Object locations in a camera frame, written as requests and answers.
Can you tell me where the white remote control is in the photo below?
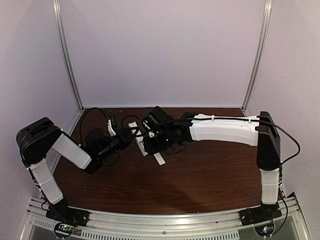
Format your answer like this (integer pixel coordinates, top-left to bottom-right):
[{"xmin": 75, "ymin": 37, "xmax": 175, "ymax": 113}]
[{"xmin": 128, "ymin": 121, "xmax": 148, "ymax": 157}]

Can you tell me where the white battery cover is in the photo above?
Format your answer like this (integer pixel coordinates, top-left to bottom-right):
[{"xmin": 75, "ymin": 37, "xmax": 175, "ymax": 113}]
[{"xmin": 153, "ymin": 152, "xmax": 166, "ymax": 166}]

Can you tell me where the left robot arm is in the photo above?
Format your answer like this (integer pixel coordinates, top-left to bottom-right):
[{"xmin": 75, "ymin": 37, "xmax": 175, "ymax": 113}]
[{"xmin": 16, "ymin": 117, "xmax": 139, "ymax": 222}]

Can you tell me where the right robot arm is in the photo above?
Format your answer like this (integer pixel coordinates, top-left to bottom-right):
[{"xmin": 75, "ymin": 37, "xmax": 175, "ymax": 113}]
[{"xmin": 142, "ymin": 106, "xmax": 281, "ymax": 221}]

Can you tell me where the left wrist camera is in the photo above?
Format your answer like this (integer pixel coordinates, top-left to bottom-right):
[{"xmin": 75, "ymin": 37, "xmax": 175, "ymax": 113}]
[{"xmin": 107, "ymin": 115, "xmax": 117, "ymax": 137}]

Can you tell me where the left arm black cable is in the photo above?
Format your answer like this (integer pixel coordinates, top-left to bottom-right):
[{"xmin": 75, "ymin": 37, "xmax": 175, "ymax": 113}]
[{"xmin": 79, "ymin": 107, "xmax": 110, "ymax": 148}]

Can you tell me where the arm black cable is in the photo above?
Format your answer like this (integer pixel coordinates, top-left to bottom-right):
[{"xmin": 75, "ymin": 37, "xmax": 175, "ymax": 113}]
[
  {"xmin": 121, "ymin": 114, "xmax": 301, "ymax": 166},
  {"xmin": 79, "ymin": 107, "xmax": 110, "ymax": 148}
]

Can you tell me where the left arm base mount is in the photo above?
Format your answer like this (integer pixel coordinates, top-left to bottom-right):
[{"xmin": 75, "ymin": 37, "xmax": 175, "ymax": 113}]
[{"xmin": 45, "ymin": 207, "xmax": 90, "ymax": 227}]

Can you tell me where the left aluminium frame post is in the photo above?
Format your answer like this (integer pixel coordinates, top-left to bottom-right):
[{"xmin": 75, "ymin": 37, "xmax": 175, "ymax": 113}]
[{"xmin": 52, "ymin": 0, "xmax": 84, "ymax": 134}]

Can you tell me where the aluminium frame post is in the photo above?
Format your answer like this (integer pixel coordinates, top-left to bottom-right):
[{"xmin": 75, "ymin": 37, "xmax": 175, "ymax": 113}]
[
  {"xmin": 241, "ymin": 0, "xmax": 273, "ymax": 116},
  {"xmin": 52, "ymin": 0, "xmax": 84, "ymax": 134}
]

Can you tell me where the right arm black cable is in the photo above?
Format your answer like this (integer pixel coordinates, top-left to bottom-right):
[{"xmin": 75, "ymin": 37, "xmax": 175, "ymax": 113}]
[{"xmin": 121, "ymin": 114, "xmax": 301, "ymax": 166}]

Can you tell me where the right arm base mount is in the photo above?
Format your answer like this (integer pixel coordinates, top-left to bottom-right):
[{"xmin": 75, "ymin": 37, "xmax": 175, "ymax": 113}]
[{"xmin": 239, "ymin": 204, "xmax": 282, "ymax": 226}]

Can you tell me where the right aluminium frame post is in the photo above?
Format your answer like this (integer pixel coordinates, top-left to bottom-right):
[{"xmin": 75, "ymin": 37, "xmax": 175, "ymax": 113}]
[{"xmin": 241, "ymin": 0, "xmax": 273, "ymax": 116}]

